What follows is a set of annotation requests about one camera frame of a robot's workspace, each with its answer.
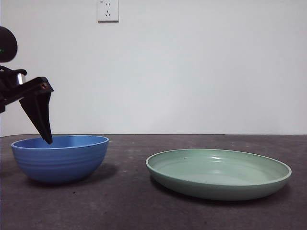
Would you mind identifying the green round plate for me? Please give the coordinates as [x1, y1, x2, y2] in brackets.
[145, 148, 292, 201]

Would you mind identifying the white wall socket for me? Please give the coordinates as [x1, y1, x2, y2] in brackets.
[97, 0, 119, 23]

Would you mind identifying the blue ribbed bowl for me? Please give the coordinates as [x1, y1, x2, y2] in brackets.
[11, 135, 109, 184]

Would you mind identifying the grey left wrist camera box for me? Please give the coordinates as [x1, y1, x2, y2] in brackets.
[13, 72, 28, 85]

